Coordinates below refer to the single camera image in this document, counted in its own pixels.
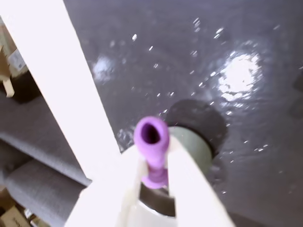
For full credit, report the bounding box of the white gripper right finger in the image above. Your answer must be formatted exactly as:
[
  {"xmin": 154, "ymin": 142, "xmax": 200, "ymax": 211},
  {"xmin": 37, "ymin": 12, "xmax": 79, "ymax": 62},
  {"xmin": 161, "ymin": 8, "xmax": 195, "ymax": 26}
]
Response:
[{"xmin": 166, "ymin": 136, "xmax": 235, "ymax": 227}]

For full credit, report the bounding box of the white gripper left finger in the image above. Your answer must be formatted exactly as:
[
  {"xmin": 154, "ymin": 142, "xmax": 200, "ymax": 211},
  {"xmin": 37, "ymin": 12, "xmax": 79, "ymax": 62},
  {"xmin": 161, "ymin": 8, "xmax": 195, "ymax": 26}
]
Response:
[{"xmin": 65, "ymin": 147, "xmax": 145, "ymax": 227}]

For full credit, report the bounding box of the purple rubber pen grip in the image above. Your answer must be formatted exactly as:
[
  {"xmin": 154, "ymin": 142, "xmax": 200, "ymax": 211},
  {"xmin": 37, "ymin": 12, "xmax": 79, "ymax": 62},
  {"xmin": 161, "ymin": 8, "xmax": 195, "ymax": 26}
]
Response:
[{"xmin": 133, "ymin": 116, "xmax": 171, "ymax": 189}]

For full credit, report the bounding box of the pale green cup, silver rim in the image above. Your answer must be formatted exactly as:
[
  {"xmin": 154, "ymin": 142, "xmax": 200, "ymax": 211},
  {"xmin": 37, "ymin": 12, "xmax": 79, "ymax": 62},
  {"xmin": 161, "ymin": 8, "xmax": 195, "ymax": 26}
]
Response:
[{"xmin": 137, "ymin": 125, "xmax": 214, "ymax": 218}]

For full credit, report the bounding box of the dark grey table mat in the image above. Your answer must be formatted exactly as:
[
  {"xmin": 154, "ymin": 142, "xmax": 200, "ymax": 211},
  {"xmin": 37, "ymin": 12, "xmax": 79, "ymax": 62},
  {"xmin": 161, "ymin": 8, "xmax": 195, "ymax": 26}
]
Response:
[{"xmin": 63, "ymin": 0, "xmax": 303, "ymax": 227}]

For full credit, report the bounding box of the grey fabric chair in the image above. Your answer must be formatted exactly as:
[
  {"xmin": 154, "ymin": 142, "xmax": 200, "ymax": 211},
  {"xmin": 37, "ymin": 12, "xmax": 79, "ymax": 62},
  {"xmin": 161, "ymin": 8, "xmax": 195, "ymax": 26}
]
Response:
[{"xmin": 0, "ymin": 89, "xmax": 93, "ymax": 227}]

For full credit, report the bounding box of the brown cardboard box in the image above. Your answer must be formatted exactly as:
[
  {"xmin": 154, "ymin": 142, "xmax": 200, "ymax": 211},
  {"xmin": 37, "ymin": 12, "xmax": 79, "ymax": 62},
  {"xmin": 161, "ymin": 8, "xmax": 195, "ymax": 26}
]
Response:
[
  {"xmin": 0, "ymin": 186, "xmax": 34, "ymax": 227},
  {"xmin": 0, "ymin": 23, "xmax": 27, "ymax": 79}
]

